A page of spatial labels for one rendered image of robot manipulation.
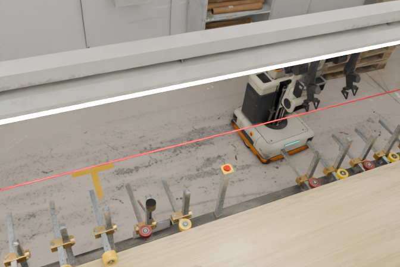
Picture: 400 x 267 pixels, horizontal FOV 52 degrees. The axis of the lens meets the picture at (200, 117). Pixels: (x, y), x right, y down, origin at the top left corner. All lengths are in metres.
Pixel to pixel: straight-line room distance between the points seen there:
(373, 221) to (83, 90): 2.27
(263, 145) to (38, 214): 2.16
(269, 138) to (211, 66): 2.81
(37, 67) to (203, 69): 0.52
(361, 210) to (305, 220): 0.42
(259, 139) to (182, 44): 2.90
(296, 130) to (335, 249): 1.79
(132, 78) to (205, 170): 2.89
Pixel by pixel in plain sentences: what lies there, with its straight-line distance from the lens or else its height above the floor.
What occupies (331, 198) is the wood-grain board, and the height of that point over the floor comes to 0.90.
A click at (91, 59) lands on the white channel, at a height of 2.46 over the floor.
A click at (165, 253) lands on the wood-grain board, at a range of 2.59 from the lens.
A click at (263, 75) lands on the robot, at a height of 0.81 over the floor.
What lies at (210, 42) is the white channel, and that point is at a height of 2.46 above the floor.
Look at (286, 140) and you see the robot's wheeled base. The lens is 4.19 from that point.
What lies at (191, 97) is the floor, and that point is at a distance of 4.88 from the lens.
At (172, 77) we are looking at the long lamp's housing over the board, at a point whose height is 2.36.
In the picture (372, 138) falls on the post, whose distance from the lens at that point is 3.30.
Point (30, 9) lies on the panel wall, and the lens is 4.55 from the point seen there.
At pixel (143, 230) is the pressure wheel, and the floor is 0.90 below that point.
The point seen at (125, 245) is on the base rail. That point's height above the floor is 0.70.
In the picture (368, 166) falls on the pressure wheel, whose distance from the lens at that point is 3.36.
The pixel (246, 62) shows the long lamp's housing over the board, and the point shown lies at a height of 2.36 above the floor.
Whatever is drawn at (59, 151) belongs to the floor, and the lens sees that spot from 4.35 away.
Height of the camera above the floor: 3.19
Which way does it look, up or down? 44 degrees down
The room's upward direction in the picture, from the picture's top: 7 degrees clockwise
